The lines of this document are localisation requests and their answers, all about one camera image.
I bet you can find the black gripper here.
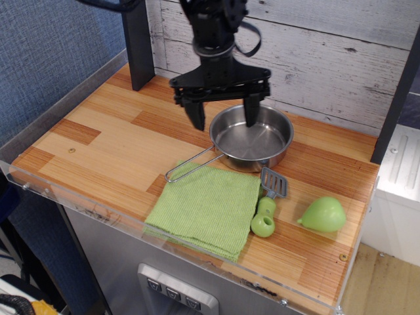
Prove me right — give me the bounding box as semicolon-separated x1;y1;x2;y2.
169;56;271;131

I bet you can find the steel pan with wire handle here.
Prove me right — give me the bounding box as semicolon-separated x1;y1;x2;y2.
164;105;294;182

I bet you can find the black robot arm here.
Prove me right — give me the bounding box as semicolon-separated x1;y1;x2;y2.
170;1;271;130

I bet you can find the green cloth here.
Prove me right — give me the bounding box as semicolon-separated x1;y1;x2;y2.
145;162;261;262

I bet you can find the green plastic pear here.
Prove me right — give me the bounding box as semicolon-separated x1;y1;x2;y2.
297;196;347;232

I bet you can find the steel cabinet front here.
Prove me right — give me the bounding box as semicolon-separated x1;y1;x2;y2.
65;207;298;314

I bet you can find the clear acrylic table guard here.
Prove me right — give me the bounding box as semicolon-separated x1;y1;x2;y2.
0;49;381;315

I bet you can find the grey button panel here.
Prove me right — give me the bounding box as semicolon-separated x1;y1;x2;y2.
137;262;219;314

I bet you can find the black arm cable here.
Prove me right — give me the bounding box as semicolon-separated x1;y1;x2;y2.
234;20;263;58

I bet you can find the grey spatula green handle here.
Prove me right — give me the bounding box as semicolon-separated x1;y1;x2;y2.
251;167;288;238

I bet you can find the right dark post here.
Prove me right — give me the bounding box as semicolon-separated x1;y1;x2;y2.
370;30;419;165

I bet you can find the white aluminium rail block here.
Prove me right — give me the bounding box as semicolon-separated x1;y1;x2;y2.
378;125;419;201

